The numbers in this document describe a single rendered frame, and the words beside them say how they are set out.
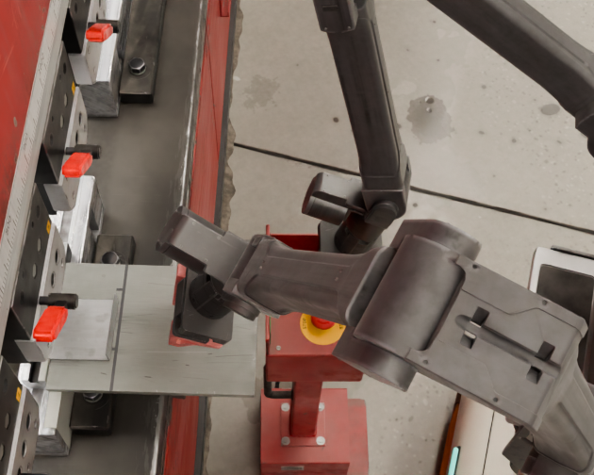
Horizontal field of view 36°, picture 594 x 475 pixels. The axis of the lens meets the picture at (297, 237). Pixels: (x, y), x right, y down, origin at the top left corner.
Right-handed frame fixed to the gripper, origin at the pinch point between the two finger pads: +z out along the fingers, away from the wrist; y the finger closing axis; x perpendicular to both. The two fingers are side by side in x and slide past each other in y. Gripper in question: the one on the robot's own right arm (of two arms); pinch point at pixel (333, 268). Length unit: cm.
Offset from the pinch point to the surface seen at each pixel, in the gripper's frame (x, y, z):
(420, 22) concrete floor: -124, -56, 66
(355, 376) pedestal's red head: 15.3, -6.0, 7.9
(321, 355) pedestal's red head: 15.1, 2.2, 1.1
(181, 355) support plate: 23.8, 26.8, -15.7
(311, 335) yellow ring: 11.9, 3.8, 0.8
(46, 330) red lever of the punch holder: 31, 44, -36
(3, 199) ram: 21, 50, -46
